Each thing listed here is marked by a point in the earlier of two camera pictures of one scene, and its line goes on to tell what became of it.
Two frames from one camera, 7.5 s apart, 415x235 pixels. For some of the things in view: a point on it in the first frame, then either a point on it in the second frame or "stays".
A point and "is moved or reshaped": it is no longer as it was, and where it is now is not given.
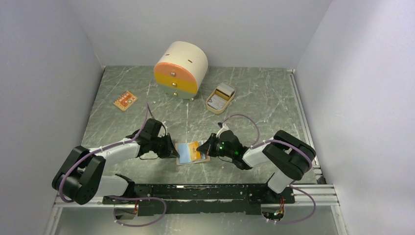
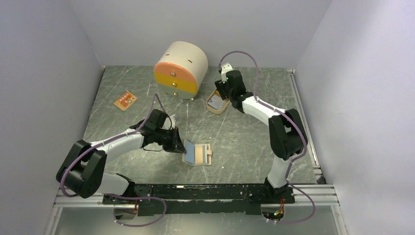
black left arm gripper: x=170 y=150 -> x=176 y=145
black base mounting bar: x=174 y=199 stays
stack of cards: x=223 y=93 stays
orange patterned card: x=126 y=101 stays
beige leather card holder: x=184 y=158 is moved or reshaped
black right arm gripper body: x=215 y=148 -> x=224 y=92
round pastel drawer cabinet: x=181 y=69 stays
